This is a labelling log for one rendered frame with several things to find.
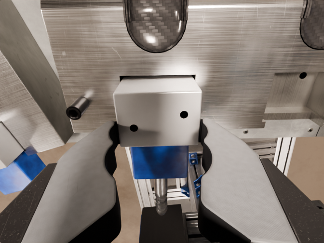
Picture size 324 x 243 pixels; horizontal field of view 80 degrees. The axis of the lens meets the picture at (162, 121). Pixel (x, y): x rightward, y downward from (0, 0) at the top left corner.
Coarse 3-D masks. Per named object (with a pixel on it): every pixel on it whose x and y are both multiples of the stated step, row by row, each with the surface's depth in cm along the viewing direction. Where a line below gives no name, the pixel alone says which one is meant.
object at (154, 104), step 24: (120, 96) 11; (144, 96) 11; (168, 96) 11; (192, 96) 11; (120, 120) 11; (144, 120) 12; (168, 120) 12; (192, 120) 12; (120, 144) 12; (144, 144) 12; (168, 144) 12; (192, 144) 12; (144, 168) 15; (168, 168) 15
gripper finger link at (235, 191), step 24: (216, 144) 10; (240, 144) 9; (216, 168) 8; (240, 168) 8; (216, 192) 7; (240, 192) 7; (264, 192) 7; (216, 216) 6; (240, 216) 6; (264, 216) 6; (216, 240) 7; (240, 240) 6; (264, 240) 5; (288, 240) 5
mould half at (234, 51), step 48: (48, 0) 12; (96, 0) 12; (192, 0) 12; (240, 0) 12; (288, 0) 12; (96, 48) 13; (192, 48) 13; (240, 48) 13; (288, 48) 13; (96, 96) 14; (240, 96) 14
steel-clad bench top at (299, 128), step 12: (12, 0) 19; (24, 0) 19; (36, 0) 19; (24, 12) 19; (36, 12) 19; (36, 24) 20; (36, 36) 20; (48, 48) 21; (48, 60) 22; (264, 120) 26; (276, 120) 26; (288, 120) 26; (300, 120) 26; (240, 132) 26; (252, 132) 26; (264, 132) 27; (276, 132) 27; (288, 132) 27; (300, 132) 27; (312, 132) 27
